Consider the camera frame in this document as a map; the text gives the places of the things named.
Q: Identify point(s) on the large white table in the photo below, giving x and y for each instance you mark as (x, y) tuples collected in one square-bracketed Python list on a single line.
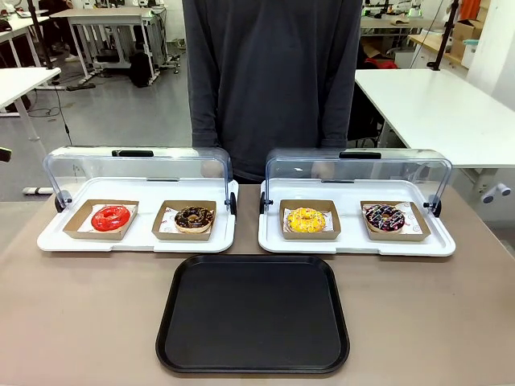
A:
[(446, 108)]

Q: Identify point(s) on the black plastic serving tray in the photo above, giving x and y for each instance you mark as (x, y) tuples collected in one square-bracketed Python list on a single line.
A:
[(252, 313)]

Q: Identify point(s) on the cardboard box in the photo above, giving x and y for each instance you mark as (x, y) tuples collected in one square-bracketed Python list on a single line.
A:
[(466, 36)]

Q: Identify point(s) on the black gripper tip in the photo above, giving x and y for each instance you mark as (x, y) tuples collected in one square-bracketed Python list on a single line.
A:
[(5, 154)]

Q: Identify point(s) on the person in dark grey sweater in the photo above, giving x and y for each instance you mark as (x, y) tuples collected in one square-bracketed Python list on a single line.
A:
[(269, 80)]

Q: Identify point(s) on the dark drizzled sprinkled donut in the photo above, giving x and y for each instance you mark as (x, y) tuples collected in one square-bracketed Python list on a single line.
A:
[(384, 219)]

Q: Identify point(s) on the black camera stand pole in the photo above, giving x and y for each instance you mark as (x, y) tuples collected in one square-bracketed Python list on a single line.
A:
[(42, 36), (444, 36)]

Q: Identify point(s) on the white desk with legs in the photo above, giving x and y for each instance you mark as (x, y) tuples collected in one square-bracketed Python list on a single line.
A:
[(20, 84)]

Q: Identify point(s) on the yellow glazed sprinkled donut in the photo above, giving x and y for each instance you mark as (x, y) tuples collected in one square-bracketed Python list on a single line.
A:
[(306, 220)]

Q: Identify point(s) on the wooden top height-adjustable desk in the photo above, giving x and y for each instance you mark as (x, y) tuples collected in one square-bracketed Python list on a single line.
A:
[(104, 16)]

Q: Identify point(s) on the wooden top workbench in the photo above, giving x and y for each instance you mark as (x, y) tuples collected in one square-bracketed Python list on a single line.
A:
[(438, 50)]

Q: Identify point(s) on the white display tray base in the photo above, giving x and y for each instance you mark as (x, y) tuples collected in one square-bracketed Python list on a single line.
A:
[(137, 245), (350, 248)]

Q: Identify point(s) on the brown cardboard donut tray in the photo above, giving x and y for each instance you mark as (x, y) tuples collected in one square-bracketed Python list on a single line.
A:
[(418, 229), (80, 230), (161, 233), (334, 225)]

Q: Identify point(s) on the chocolate glazed donut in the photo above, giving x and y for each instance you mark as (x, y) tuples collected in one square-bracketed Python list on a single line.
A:
[(194, 219)]

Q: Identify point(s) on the red glazed donut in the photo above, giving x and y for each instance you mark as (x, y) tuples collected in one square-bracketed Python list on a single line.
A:
[(111, 218)]

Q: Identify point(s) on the clear roll-top display lid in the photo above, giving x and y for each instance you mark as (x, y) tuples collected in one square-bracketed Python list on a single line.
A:
[(137, 167), (358, 169)]

